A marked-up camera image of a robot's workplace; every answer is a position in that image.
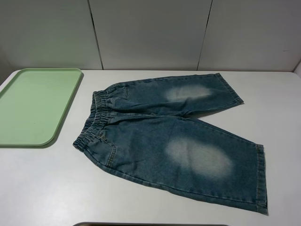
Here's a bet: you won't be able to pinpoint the blue children's denim shorts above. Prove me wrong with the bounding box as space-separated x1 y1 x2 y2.
73 73 268 215

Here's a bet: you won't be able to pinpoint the light green plastic tray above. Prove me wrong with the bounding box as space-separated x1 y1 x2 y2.
0 68 82 146

